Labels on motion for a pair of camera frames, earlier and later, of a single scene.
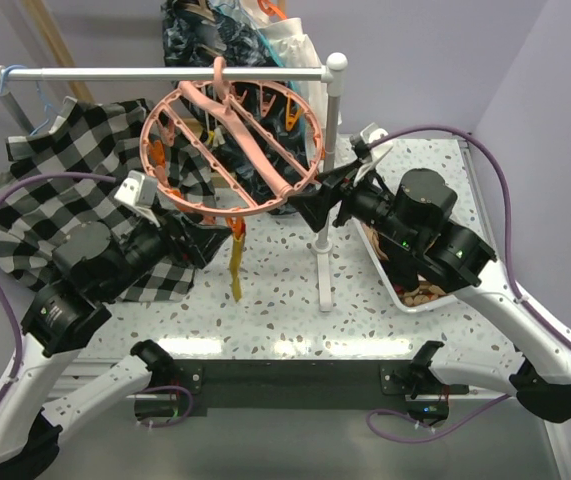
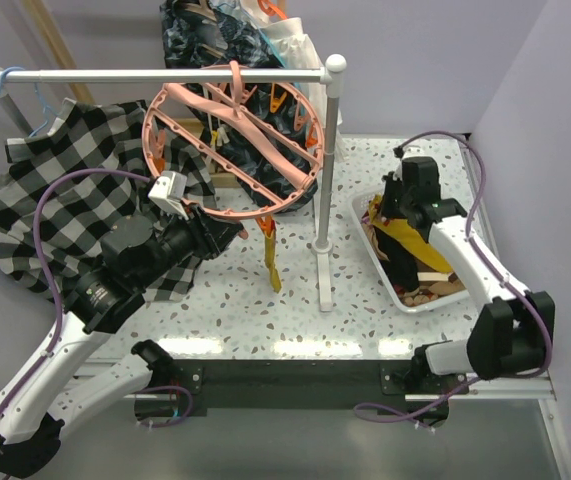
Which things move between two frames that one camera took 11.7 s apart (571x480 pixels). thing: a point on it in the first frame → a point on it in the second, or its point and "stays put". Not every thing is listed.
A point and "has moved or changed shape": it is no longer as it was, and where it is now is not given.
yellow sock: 236,266 → 270,253
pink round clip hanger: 231,148 has moved or changed shape
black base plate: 210,388 stays put
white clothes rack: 332,74 stays put
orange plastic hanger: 266,9 stays put
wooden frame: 40,14 stays put
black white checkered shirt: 109,138 stays put
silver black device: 372,134 → 409,151
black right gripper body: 367,202 → 395,198
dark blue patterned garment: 259,130 stays put
